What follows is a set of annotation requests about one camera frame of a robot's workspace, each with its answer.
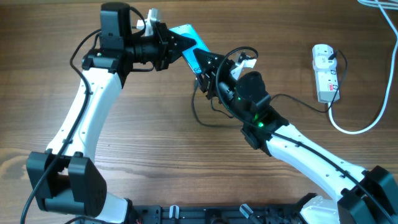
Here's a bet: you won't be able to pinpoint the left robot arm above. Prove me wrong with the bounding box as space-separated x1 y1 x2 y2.
21 2 196 223

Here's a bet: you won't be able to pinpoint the white USB charger plug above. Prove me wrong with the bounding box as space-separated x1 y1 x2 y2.
312 55 337 72

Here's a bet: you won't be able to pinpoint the white power strip cord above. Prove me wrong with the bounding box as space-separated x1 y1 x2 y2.
328 0 398 135

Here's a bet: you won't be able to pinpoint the black USB charging cable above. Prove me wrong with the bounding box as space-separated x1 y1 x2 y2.
191 49 348 129

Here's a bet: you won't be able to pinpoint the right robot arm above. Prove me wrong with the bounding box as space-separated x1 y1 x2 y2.
193 47 397 223

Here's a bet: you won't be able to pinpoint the right camera black cable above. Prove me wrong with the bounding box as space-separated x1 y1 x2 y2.
215 46 398 224

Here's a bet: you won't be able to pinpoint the camera black cable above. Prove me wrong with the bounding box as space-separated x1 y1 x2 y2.
20 27 103 224
215 46 398 224

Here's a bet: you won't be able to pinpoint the white cables at corner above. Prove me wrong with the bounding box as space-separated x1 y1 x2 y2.
356 0 398 11

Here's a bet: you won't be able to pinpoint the white power strip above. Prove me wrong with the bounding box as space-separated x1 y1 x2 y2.
312 44 339 103

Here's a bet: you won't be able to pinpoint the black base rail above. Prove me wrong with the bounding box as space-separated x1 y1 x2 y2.
125 204 306 224

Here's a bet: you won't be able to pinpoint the left camera black cable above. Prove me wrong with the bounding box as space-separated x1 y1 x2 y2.
20 27 103 224

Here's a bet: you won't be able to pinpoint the light blue smartphone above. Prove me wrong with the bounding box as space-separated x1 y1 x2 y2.
169 24 209 75

